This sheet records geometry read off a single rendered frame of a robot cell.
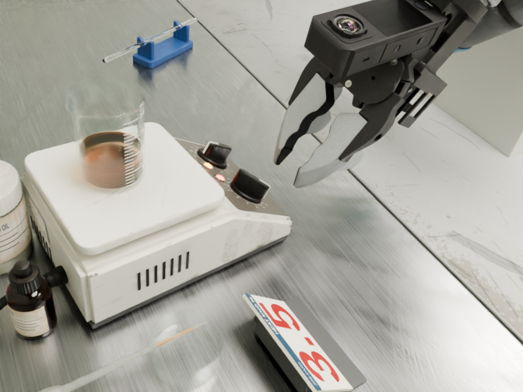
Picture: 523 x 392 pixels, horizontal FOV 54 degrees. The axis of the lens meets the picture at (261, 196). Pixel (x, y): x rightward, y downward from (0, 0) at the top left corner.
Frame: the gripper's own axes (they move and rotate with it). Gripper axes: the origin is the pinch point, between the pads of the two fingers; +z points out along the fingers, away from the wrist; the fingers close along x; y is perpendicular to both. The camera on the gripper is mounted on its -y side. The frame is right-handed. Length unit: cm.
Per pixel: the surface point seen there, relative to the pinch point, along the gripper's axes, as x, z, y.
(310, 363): -16.0, 5.8, -7.8
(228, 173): 3.1, 4.4, -2.5
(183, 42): 35.1, 5.4, 13.8
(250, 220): -3.7, 3.8, -5.6
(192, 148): 7.0, 5.0, -4.2
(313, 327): -13.0, 6.6, -3.0
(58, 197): 2.8, 8.3, -18.4
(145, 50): 32.7, 7.7, 6.7
